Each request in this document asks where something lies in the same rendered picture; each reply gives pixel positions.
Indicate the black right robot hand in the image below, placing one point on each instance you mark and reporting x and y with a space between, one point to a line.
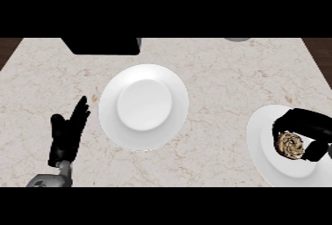
308 127

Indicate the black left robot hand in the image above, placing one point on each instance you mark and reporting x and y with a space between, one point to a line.
65 137

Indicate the brown swirled cupcake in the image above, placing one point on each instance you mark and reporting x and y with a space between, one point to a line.
289 145

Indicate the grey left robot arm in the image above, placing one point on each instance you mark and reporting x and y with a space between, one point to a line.
55 177

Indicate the white oval plate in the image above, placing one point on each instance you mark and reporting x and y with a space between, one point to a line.
143 106
267 140

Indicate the black appliance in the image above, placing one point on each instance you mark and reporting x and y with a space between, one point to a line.
103 45

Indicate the grey round object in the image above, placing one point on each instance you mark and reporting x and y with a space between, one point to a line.
237 39

